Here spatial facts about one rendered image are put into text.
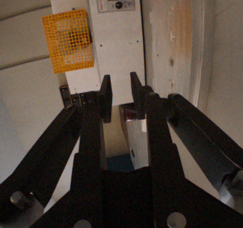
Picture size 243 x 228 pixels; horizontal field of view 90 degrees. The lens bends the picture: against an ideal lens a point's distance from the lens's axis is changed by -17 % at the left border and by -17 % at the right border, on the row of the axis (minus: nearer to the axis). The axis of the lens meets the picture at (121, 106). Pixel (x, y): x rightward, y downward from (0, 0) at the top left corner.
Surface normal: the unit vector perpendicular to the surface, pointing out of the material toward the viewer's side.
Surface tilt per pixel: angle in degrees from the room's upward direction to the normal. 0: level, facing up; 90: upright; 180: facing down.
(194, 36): 90
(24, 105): 90
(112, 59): 90
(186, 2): 0
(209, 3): 90
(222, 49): 0
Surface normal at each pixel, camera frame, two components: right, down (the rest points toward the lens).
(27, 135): 0.16, 0.37
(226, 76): -0.98, 0.17
